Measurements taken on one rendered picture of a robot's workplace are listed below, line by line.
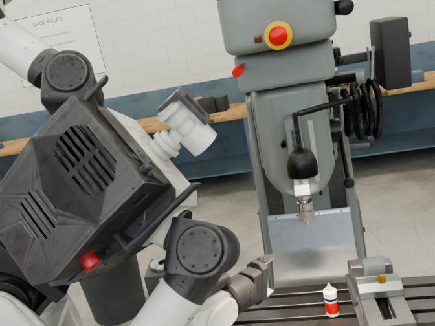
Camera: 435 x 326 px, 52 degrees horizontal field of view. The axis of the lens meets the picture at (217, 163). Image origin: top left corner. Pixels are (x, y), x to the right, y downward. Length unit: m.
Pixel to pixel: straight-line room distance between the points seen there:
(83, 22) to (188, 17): 1.33
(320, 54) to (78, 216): 0.68
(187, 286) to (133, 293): 2.43
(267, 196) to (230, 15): 0.89
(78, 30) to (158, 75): 1.14
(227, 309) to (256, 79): 0.55
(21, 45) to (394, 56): 1.03
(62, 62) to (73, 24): 5.11
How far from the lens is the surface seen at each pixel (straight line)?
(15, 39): 1.03
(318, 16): 1.01
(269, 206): 1.75
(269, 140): 1.19
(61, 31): 6.10
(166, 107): 0.86
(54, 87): 0.91
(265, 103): 1.17
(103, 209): 0.71
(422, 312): 1.52
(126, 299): 3.23
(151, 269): 1.50
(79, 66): 0.91
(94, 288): 3.17
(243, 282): 1.15
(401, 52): 1.47
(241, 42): 1.02
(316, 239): 1.76
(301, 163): 1.02
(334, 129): 1.29
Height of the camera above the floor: 1.80
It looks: 17 degrees down
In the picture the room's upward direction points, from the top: 11 degrees counter-clockwise
